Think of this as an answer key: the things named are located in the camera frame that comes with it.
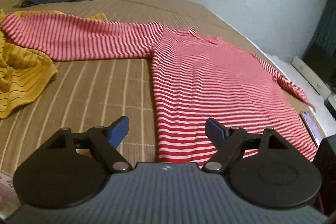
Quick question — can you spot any yellow striped shirt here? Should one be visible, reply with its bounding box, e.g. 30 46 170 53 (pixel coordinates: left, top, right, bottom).
1 11 113 119

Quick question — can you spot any white bedside drawer unit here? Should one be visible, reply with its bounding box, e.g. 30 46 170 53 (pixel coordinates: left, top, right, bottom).
291 56 331 100

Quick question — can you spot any smartphone with lit screen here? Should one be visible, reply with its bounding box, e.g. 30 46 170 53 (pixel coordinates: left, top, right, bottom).
300 112 323 147

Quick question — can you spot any red white striped shirt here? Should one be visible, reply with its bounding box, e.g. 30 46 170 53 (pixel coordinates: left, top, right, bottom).
1 13 317 165

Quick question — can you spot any dark teal curtain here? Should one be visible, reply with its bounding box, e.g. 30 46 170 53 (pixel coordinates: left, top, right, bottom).
303 0 336 85

